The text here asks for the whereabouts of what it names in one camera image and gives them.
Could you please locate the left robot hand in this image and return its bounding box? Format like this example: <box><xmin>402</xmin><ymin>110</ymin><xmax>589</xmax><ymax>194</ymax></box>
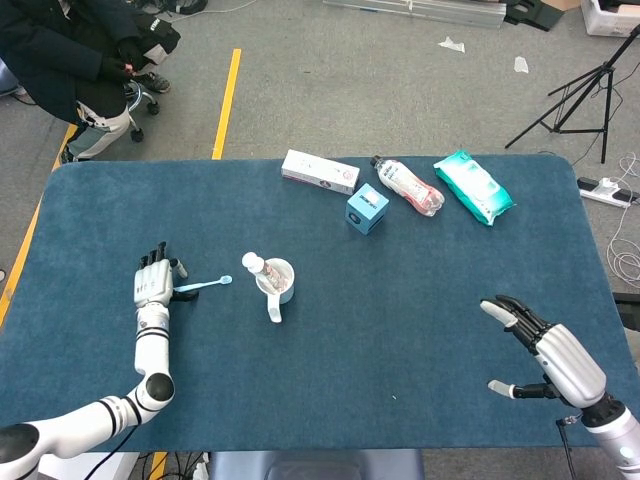
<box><xmin>132</xmin><ymin>241</ymin><xmax>200</xmax><ymax>309</ymax></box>

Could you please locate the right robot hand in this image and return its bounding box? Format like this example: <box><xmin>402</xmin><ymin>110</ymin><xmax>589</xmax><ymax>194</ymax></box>
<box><xmin>479</xmin><ymin>294</ymin><xmax>607</xmax><ymax>409</ymax></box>

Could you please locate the light blue toothbrush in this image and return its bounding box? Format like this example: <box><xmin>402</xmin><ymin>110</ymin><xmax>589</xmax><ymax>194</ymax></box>
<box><xmin>172</xmin><ymin>274</ymin><xmax>234</xmax><ymax>294</ymax></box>

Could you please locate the white toothpaste tube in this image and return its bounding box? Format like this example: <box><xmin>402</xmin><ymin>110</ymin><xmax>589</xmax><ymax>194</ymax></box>
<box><xmin>241</xmin><ymin>251</ymin><xmax>289</xmax><ymax>292</ymax></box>

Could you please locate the light blue plastic mug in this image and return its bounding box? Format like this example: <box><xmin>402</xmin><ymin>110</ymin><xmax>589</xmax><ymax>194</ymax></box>
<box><xmin>254</xmin><ymin>257</ymin><xmax>296</xmax><ymax>325</ymax></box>

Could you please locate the long white pink box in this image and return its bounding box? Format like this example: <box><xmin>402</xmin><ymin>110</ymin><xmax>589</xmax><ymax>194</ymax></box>
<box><xmin>280</xmin><ymin>148</ymin><xmax>361</xmax><ymax>196</ymax></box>

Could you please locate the blue cube speaker box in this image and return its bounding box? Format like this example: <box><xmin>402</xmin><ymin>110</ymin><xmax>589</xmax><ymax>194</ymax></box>
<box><xmin>345</xmin><ymin>182</ymin><xmax>390</xmax><ymax>235</ymax></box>

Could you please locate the white plastic bin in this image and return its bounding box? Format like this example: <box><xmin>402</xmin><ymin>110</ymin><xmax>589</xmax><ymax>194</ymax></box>
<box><xmin>579</xmin><ymin>0</ymin><xmax>640</xmax><ymax>38</ymax></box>

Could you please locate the yellow floor tape strip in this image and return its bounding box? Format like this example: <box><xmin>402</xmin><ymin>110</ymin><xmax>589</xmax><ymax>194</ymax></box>
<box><xmin>0</xmin><ymin>124</ymin><xmax>77</xmax><ymax>326</ymax></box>
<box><xmin>211</xmin><ymin>48</ymin><xmax>243</xmax><ymax>161</ymax></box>

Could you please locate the chrome stool with casters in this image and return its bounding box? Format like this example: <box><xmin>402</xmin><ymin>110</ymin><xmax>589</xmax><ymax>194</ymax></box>
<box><xmin>122</xmin><ymin>79</ymin><xmax>161</xmax><ymax>144</ymax></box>

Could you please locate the white power strip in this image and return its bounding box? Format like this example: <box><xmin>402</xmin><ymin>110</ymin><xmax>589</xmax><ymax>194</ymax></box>
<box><xmin>577</xmin><ymin>176</ymin><xmax>640</xmax><ymax>209</ymax></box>

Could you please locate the green wet wipes pack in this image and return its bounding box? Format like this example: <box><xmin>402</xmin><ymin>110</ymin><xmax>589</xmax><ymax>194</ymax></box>
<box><xmin>432</xmin><ymin>150</ymin><xmax>516</xmax><ymax>228</ymax></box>

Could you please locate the blue table cloth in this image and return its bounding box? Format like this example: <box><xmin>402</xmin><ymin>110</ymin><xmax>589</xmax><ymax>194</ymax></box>
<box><xmin>0</xmin><ymin>153</ymin><xmax>640</xmax><ymax>455</ymax></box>

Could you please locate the pink white plastic package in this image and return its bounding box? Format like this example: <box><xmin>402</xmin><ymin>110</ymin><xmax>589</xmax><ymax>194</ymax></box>
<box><xmin>369</xmin><ymin>155</ymin><xmax>446</xmax><ymax>218</ymax></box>

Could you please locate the person in black coat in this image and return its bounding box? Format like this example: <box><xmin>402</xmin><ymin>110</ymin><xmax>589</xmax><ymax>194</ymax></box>
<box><xmin>0</xmin><ymin>0</ymin><xmax>182</xmax><ymax>164</ymax></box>

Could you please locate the black tripod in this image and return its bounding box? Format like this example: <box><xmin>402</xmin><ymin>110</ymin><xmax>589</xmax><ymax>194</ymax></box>
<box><xmin>504</xmin><ymin>22</ymin><xmax>640</xmax><ymax>165</ymax></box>

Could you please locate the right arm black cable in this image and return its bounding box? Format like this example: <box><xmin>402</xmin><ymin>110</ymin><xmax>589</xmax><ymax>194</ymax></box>
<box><xmin>556</xmin><ymin>415</ymin><xmax>584</xmax><ymax>480</ymax></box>

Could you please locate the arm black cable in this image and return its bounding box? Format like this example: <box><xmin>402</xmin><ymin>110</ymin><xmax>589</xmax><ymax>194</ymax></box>
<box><xmin>82</xmin><ymin>424</ymin><xmax>139</xmax><ymax>480</ymax></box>
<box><xmin>556</xmin><ymin>415</ymin><xmax>584</xmax><ymax>480</ymax></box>

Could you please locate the white cable coil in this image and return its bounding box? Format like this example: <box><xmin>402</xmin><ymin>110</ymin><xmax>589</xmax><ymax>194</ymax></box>
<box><xmin>607</xmin><ymin>152</ymin><xmax>640</xmax><ymax>289</ymax></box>

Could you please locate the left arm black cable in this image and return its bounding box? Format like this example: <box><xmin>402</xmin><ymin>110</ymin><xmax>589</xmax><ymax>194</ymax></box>
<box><xmin>82</xmin><ymin>424</ymin><xmax>139</xmax><ymax>480</ymax></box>

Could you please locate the black metal bracket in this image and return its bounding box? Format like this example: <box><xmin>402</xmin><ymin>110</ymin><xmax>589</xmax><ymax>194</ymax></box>
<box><xmin>503</xmin><ymin>0</ymin><xmax>564</xmax><ymax>33</ymax></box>

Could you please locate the aluminium rail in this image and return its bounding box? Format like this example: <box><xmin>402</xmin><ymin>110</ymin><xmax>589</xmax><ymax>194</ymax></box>
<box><xmin>322</xmin><ymin>0</ymin><xmax>506</xmax><ymax>30</ymax></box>

